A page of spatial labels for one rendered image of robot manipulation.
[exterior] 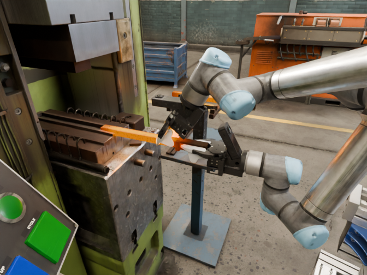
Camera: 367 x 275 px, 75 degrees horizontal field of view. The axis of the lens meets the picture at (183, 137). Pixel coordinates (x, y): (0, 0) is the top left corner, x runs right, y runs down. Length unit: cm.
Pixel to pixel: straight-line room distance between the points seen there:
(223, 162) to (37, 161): 59
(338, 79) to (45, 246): 65
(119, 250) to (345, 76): 95
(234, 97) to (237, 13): 780
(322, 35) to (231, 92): 352
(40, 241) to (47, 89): 88
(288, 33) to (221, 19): 464
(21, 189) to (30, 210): 5
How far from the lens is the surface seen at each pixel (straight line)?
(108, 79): 116
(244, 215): 198
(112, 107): 121
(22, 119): 84
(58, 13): 72
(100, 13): 83
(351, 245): 120
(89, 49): 78
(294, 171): 73
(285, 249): 187
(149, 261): 152
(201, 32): 866
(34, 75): 127
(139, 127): 106
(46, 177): 94
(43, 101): 131
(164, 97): 77
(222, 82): 61
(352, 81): 56
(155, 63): 470
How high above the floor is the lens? 141
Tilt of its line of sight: 29 degrees down
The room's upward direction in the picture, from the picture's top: straight up
